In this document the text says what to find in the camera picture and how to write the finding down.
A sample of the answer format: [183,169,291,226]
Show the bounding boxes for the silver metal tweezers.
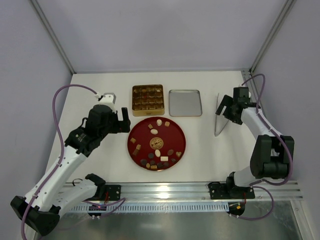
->
[213,92,230,137]

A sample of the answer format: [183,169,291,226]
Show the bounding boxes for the silver tin lid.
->
[168,89,203,117]

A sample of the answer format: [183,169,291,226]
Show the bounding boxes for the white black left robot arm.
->
[10,104,131,236]

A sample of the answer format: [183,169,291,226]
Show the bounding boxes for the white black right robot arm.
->
[208,86,295,200]

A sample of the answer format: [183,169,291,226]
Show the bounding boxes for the gold chocolate tin box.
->
[131,84,165,117]

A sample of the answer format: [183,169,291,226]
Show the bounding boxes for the white round chocolate top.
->
[156,119,162,126]

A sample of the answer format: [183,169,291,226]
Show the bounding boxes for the white oval chocolate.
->
[150,129,158,135]
[155,149,161,157]

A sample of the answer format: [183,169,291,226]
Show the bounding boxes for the tan block chocolate left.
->
[133,149,139,156]

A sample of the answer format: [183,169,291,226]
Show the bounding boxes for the white oval chocolate centre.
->
[155,149,161,157]

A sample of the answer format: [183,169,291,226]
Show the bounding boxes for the dark round chocolate bottom left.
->
[140,159,147,166]

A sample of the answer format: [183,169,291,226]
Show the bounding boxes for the brown oval chocolate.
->
[167,149,174,155]

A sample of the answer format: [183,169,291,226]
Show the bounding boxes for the white bar chocolate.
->
[160,156,168,162]

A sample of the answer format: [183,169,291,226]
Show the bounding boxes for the round red tray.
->
[127,117,187,172]

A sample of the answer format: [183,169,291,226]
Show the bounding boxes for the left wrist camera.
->
[98,92,117,104]

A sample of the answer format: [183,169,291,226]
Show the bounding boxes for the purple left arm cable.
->
[21,84,126,238]

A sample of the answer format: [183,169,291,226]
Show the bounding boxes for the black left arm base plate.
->
[99,184,122,202]

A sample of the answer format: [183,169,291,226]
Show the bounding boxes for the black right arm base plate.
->
[207,182,255,200]

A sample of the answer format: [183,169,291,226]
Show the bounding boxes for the white slotted cable duct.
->
[69,201,229,214]

